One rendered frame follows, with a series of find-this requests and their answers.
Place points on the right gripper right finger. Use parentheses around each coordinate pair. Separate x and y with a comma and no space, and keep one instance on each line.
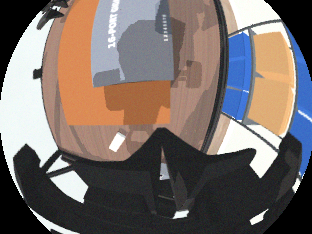
(189,168)

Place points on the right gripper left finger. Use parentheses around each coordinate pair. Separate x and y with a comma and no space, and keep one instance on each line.
(139,174)

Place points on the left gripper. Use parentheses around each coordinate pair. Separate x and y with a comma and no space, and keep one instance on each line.
(51,12)

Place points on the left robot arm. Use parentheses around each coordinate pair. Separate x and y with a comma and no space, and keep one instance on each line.
(51,2)

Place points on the brown wooden stand with white legs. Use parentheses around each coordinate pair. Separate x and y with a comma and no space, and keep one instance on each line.
(121,104)

